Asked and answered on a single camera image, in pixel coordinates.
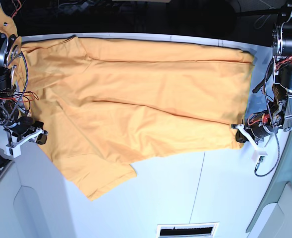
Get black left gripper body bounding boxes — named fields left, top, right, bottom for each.
left=245, top=113, right=274, bottom=144

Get braided cable right arm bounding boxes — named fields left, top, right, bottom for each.
left=1, top=51, right=30, bottom=124

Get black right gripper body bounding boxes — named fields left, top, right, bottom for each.
left=6, top=116, right=44, bottom=141

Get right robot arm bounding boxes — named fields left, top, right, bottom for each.
left=0, top=3, right=47, bottom=145

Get yellow t-shirt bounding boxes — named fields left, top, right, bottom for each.
left=15, top=37, right=254, bottom=200

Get white vent grille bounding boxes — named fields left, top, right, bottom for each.
left=156, top=222, right=219, bottom=238

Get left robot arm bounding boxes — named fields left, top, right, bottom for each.
left=235, top=0, right=292, bottom=143

